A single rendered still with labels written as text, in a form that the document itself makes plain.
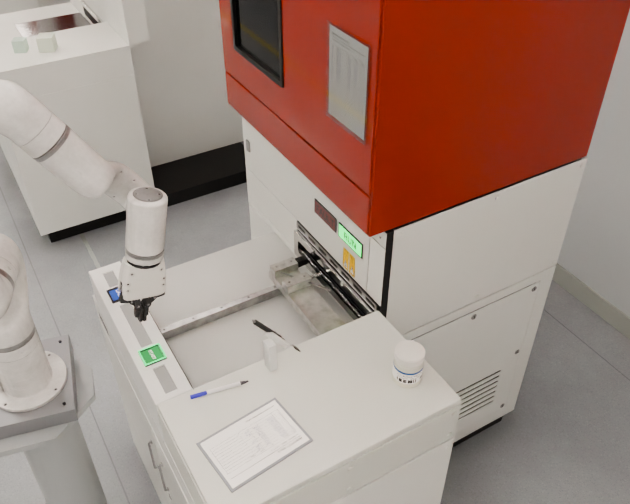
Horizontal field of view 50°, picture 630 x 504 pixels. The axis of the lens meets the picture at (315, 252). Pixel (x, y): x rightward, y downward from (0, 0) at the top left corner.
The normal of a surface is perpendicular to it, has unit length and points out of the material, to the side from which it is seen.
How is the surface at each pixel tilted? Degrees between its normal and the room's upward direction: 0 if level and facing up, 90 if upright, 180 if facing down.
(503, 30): 90
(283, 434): 0
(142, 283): 92
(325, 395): 0
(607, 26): 90
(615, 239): 90
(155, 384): 0
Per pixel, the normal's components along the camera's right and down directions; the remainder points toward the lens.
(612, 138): -0.86, 0.32
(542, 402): 0.00, -0.77
